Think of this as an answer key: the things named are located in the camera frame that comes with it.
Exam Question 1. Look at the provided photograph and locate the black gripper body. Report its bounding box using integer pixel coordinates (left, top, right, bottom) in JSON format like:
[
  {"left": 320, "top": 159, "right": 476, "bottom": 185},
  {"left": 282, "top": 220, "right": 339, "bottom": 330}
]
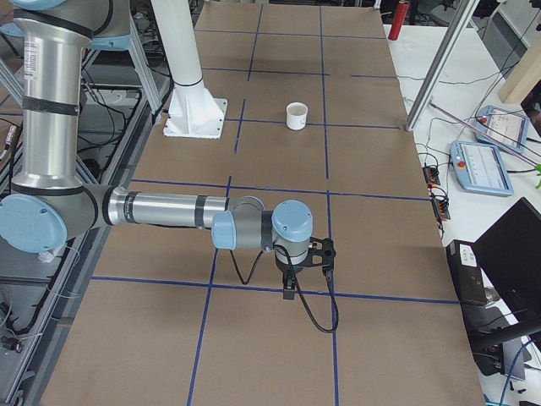
[{"left": 275, "top": 253, "right": 310, "bottom": 300}]

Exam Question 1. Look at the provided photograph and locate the white smiley mug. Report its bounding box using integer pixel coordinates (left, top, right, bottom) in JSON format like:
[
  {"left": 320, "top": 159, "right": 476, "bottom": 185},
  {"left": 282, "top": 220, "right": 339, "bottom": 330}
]
[{"left": 286, "top": 101, "right": 309, "bottom": 130}]

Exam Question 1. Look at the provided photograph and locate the brown paper table cover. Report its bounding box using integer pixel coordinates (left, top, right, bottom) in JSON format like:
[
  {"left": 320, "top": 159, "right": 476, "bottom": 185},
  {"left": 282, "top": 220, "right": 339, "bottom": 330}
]
[{"left": 40, "top": 3, "right": 487, "bottom": 406}]

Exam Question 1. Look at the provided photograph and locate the black usb hub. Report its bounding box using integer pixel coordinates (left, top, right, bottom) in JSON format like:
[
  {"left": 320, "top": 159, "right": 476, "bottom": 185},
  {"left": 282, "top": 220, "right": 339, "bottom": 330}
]
[
  {"left": 422, "top": 165, "right": 440, "bottom": 187},
  {"left": 431, "top": 195, "right": 451, "bottom": 222}
]

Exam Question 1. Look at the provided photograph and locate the black box device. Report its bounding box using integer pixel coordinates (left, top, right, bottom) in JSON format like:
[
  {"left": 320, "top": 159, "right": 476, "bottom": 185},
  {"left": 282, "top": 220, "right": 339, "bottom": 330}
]
[{"left": 445, "top": 239, "right": 500, "bottom": 306}]

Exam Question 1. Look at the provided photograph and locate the near teach pendant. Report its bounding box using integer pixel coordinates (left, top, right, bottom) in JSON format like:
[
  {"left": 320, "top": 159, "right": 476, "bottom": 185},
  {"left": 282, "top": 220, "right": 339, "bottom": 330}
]
[{"left": 450, "top": 140, "right": 514, "bottom": 197}]

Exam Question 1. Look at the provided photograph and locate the teach pendant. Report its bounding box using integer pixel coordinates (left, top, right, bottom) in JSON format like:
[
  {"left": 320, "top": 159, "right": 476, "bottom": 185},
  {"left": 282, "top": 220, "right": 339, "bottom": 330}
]
[
  {"left": 474, "top": 105, "right": 528, "bottom": 152},
  {"left": 450, "top": 140, "right": 514, "bottom": 197}
]

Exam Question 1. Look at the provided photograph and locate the black monitor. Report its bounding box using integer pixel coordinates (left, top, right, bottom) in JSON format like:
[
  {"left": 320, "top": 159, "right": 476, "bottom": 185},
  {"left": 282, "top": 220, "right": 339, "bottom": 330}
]
[{"left": 471, "top": 197, "right": 540, "bottom": 350}]

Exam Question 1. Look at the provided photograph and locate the far teach pendant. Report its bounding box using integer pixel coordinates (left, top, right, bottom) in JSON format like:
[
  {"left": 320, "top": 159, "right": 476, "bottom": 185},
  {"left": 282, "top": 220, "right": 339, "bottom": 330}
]
[{"left": 474, "top": 105, "right": 528, "bottom": 152}]

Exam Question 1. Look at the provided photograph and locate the red cylinder bottle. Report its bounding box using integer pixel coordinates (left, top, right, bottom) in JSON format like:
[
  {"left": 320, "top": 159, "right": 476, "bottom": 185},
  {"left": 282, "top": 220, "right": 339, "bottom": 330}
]
[{"left": 388, "top": 0, "right": 410, "bottom": 41}]

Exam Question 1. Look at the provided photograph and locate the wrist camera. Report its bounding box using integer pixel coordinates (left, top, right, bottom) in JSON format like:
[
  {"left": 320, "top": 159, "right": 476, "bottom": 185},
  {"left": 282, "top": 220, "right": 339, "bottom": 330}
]
[{"left": 307, "top": 237, "right": 336, "bottom": 279}]

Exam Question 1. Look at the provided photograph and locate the white pedestal base plate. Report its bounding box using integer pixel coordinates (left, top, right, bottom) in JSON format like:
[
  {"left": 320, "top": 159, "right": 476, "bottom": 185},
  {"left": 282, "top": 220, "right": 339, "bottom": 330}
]
[{"left": 163, "top": 82, "right": 228, "bottom": 140}]

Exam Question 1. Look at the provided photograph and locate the aluminium frame post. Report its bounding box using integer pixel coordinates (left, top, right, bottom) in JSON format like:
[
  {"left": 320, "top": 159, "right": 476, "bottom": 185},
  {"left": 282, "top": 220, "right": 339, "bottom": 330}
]
[{"left": 405, "top": 0, "right": 479, "bottom": 131}]

